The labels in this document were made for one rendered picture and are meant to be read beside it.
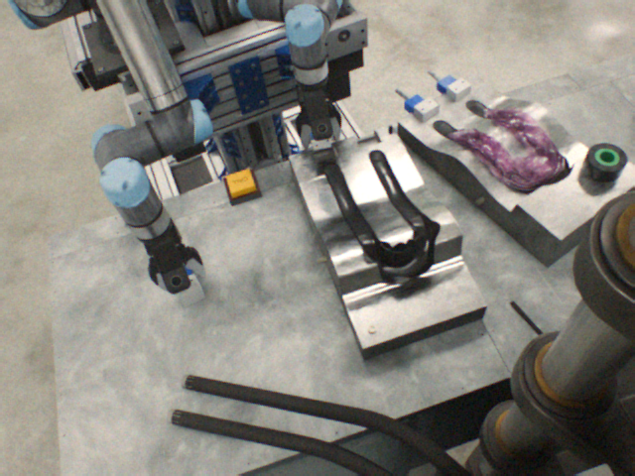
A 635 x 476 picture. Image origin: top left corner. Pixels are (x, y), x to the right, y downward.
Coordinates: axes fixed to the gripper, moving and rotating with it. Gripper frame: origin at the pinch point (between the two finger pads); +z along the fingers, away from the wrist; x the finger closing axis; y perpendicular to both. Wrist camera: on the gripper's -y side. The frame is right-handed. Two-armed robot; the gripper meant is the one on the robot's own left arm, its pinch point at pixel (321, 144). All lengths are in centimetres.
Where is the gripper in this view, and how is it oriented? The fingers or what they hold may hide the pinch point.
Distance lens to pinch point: 141.0
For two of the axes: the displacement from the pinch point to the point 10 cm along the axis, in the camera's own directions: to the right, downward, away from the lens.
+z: 1.1, 5.4, 8.4
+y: -2.0, -8.1, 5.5
